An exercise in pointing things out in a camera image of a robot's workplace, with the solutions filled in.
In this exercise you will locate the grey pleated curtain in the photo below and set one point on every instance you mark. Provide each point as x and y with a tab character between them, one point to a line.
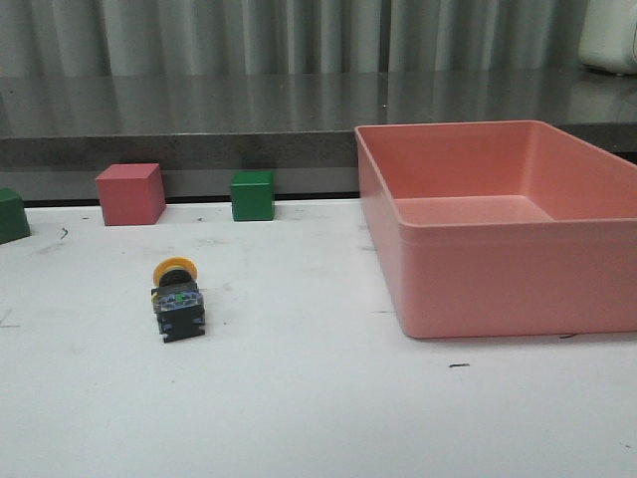
135	38

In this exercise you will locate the yellow push button switch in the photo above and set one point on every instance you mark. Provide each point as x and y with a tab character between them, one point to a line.
177	301

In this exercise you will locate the far pink cube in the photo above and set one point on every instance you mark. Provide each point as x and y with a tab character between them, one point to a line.
131	194

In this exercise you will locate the right green cube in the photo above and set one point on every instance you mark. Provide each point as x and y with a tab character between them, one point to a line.
252	196

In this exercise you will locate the green cube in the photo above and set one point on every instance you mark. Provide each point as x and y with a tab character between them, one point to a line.
252	196
14	224

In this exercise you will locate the grey stone counter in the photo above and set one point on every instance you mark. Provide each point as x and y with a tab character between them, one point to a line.
58	134

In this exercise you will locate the pink plastic bin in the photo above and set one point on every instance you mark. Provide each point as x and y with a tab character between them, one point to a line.
500	228

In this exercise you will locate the left green cube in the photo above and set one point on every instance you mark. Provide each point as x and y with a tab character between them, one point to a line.
14	224

